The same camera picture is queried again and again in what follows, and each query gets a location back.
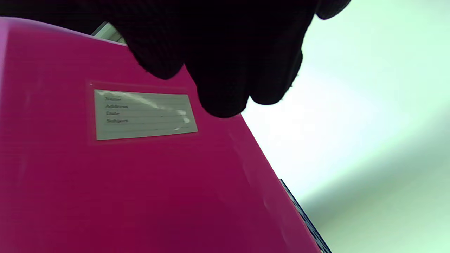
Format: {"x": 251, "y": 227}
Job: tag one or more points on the person's right hand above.
{"x": 218, "y": 45}

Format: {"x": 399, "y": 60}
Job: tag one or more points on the pink L-shaped folder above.
{"x": 140, "y": 193}

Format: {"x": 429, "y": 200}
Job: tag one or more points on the blue plastic file holder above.
{"x": 306, "y": 218}

